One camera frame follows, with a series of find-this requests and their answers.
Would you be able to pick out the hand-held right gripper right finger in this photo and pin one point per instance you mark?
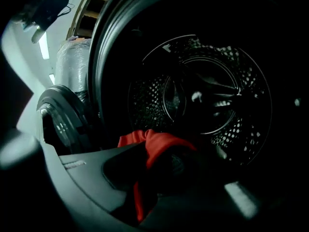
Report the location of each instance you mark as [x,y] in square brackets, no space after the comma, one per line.
[241,202]

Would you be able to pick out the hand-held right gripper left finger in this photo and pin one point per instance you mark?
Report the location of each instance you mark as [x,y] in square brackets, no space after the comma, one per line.
[84,178]

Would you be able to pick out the red clothes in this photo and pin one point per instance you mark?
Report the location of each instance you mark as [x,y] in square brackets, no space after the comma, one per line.
[159,144]

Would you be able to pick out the black washing machine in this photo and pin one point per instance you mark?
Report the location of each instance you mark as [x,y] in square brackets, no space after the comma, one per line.
[205,93]

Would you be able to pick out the round glass machine door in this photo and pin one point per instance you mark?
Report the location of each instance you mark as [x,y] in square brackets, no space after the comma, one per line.
[62,120]

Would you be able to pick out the ceiling light strip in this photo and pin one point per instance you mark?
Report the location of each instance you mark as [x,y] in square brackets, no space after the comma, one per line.
[44,46]
[51,78]

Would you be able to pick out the plastic-wrapped grey appliance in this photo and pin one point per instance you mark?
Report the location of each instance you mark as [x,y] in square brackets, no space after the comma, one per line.
[72,64]

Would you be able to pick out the brown wooden frame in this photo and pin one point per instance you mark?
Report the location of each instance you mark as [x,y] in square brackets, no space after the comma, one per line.
[84,31]

